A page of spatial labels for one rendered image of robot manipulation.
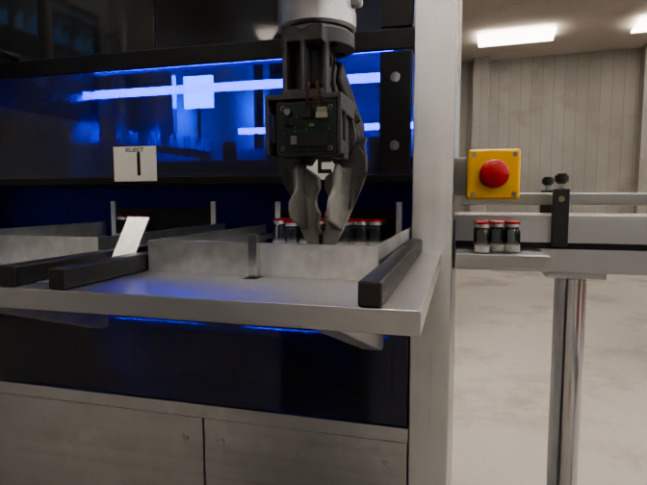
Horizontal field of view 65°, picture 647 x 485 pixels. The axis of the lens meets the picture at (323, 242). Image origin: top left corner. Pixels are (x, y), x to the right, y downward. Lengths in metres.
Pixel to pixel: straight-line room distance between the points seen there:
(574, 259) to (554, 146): 10.15
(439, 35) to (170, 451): 0.83
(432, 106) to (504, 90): 10.37
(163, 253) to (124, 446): 0.55
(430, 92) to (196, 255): 0.42
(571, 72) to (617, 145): 1.64
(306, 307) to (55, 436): 0.83
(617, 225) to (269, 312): 0.64
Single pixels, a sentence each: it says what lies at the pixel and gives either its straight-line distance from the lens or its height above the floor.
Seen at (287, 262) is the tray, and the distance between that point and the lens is 0.53.
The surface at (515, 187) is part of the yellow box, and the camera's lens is 0.77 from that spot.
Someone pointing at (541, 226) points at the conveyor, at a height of 0.92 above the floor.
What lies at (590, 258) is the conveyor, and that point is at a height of 0.87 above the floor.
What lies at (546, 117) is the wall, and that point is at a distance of 11.09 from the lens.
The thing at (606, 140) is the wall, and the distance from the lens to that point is 11.16.
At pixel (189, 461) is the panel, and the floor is 0.49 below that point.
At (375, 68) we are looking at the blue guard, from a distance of 0.81.
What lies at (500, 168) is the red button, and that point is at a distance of 0.74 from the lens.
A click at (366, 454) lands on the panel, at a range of 0.89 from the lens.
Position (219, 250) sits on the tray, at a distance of 0.56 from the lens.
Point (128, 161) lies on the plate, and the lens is 0.95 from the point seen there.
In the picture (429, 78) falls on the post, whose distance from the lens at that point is 0.79.
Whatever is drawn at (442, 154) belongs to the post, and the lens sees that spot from 0.78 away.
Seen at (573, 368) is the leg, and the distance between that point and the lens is 0.98.
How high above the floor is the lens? 0.96
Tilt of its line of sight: 5 degrees down
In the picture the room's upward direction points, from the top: straight up
